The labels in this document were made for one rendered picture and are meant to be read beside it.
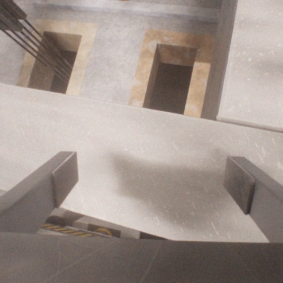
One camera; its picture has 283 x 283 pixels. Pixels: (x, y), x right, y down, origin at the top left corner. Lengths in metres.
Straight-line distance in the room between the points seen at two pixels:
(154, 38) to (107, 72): 0.28
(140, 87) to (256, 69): 0.75
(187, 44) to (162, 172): 0.89
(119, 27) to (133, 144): 0.98
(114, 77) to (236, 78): 0.82
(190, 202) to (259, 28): 0.22
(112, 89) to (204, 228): 0.86
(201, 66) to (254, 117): 0.78
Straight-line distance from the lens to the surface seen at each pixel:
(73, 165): 0.16
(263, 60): 0.28
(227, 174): 0.17
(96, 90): 1.03
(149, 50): 1.06
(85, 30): 1.22
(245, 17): 0.31
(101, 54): 1.11
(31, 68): 1.27
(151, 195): 0.23
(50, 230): 0.70
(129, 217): 0.24
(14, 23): 0.93
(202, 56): 1.04
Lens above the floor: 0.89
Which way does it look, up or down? 78 degrees down
